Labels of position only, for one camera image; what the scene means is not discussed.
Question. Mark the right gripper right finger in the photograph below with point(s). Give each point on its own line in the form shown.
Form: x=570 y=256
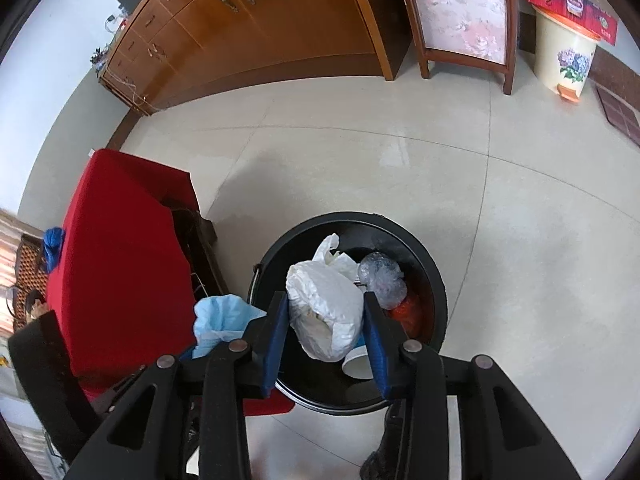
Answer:
x=393 y=370

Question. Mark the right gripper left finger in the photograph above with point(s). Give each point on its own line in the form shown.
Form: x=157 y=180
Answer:
x=266 y=337

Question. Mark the white paper bucket cup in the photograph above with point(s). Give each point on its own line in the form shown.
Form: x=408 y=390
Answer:
x=356 y=364

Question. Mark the red plastic bag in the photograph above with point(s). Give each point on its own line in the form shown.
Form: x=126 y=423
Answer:
x=415 y=315

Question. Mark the light blue face mask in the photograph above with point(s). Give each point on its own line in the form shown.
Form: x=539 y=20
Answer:
x=221 y=319

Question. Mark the white plastic bag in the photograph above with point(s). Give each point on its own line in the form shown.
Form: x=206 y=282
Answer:
x=325 y=302

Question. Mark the clear plastic bag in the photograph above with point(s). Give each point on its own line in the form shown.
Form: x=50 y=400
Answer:
x=382 y=275

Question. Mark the blue knitted cloth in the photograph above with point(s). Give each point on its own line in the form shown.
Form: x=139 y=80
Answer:
x=53 y=240

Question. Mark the dark brown shoe right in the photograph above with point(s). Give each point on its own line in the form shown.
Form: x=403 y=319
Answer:
x=384 y=463

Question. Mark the red tablecloth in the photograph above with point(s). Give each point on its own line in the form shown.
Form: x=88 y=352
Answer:
x=122 y=289

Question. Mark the wooden lattice bench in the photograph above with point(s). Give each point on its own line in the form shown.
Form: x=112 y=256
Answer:
x=30 y=284

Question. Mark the long wooden sideboard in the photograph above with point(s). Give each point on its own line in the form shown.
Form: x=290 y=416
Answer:
x=175 y=51

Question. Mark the cream floral pedal bin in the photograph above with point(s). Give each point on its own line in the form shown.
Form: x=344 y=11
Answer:
x=564 y=53

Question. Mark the pink floral bag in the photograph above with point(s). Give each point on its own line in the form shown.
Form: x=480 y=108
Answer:
x=471 y=27

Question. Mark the red printed carton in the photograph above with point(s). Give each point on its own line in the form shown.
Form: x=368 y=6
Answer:
x=581 y=15

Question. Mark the carved wooden side stand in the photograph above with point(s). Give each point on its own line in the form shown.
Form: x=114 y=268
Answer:
x=428 y=56

